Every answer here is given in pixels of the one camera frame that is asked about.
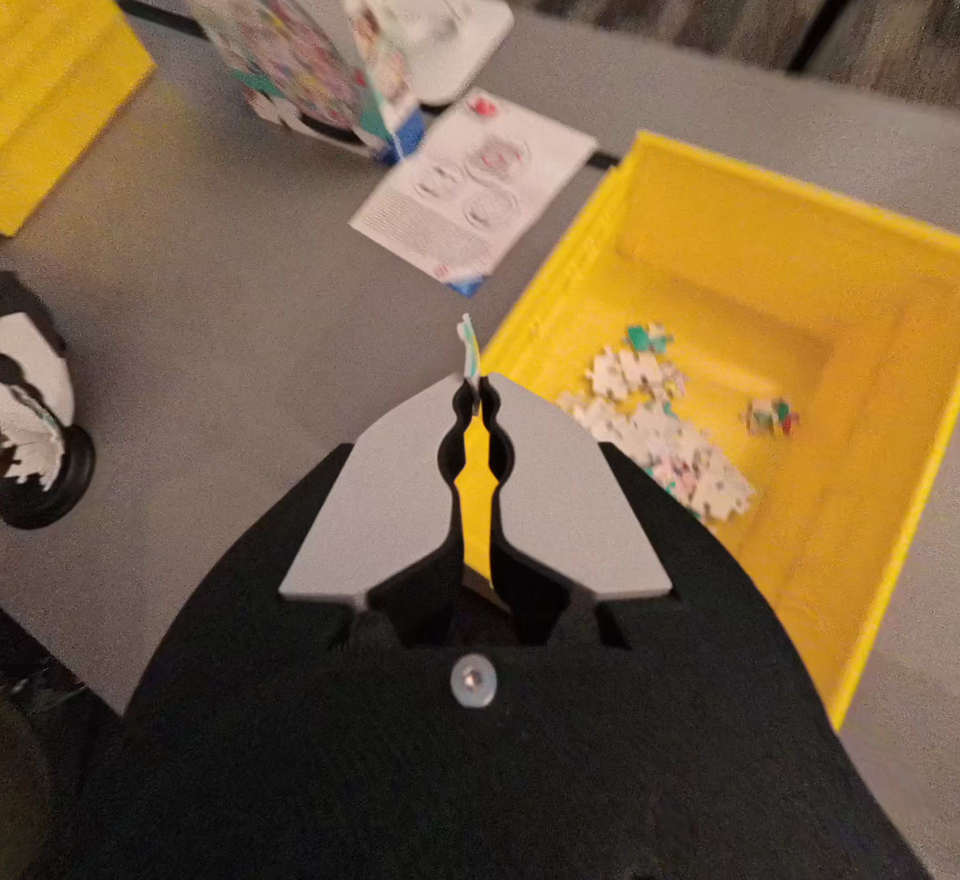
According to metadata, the pile of puzzle pieces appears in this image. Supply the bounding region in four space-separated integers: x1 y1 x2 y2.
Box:
557 342 756 526

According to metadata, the yellow plastic bin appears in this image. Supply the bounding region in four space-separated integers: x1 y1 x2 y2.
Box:
0 0 159 239
452 130 960 733

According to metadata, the white board stand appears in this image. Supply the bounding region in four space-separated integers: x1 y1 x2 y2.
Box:
388 0 516 109

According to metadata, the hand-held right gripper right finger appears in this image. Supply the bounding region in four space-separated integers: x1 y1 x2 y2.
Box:
479 374 674 600

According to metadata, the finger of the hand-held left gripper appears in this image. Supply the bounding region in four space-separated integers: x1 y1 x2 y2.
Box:
0 314 78 436

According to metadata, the small puzzle piece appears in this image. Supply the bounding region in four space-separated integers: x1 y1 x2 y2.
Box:
455 312 483 418

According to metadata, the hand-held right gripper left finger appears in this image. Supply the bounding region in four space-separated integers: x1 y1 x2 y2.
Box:
279 372 464 605

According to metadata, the red green puzzle piece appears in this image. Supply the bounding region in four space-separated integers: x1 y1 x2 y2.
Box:
741 396 801 440

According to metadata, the teal puzzle piece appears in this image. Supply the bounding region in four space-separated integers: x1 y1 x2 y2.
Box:
624 324 674 358

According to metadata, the colourful puzzle box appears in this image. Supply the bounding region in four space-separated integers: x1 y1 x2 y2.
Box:
137 0 426 166

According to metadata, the white instruction leaflet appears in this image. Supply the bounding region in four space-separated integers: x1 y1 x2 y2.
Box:
347 87 600 299

